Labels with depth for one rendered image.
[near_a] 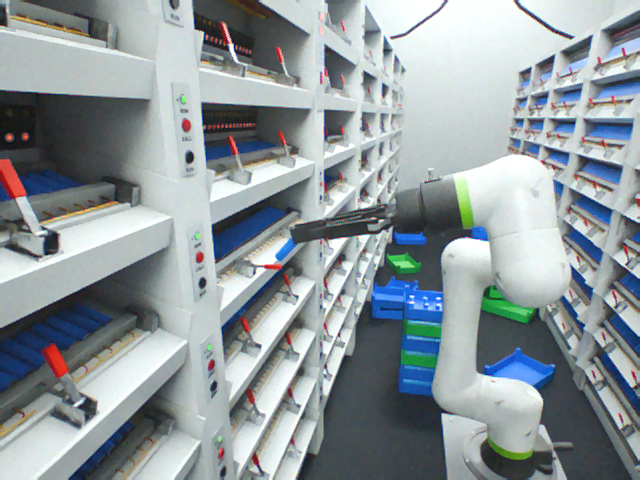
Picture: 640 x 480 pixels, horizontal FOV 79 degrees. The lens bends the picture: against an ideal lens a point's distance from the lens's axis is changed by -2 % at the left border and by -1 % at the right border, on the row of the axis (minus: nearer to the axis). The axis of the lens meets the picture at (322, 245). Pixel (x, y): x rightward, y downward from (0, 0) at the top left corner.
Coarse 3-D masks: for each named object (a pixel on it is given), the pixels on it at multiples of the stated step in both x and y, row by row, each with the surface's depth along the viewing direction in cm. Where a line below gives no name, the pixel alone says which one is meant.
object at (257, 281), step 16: (288, 208) 122; (304, 208) 123; (256, 256) 91; (272, 256) 94; (288, 256) 103; (272, 272) 93; (224, 288) 75; (240, 288) 77; (256, 288) 85; (224, 304) 71; (240, 304) 78; (224, 320) 72
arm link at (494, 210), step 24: (480, 168) 61; (504, 168) 58; (528, 168) 57; (480, 192) 59; (504, 192) 57; (528, 192) 56; (552, 192) 58; (480, 216) 60; (504, 216) 58; (528, 216) 56; (552, 216) 57
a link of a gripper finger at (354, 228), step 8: (336, 224) 67; (344, 224) 65; (352, 224) 65; (360, 224) 64; (368, 224) 63; (336, 232) 67; (344, 232) 66; (352, 232) 65; (360, 232) 65; (368, 232) 64; (376, 232) 63
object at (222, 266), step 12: (288, 216) 116; (276, 228) 105; (252, 240) 93; (264, 240) 98; (276, 240) 101; (240, 252) 86; (216, 264) 78; (228, 264) 80; (216, 276) 76; (228, 276) 78
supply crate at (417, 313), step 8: (408, 288) 190; (408, 296) 192; (416, 296) 192; (424, 296) 191; (432, 296) 191; (440, 296) 190; (408, 304) 173; (416, 304) 188; (432, 304) 188; (440, 304) 188; (408, 312) 174; (416, 312) 174; (424, 312) 173; (432, 312) 172; (440, 312) 172; (424, 320) 174; (432, 320) 173; (440, 320) 173
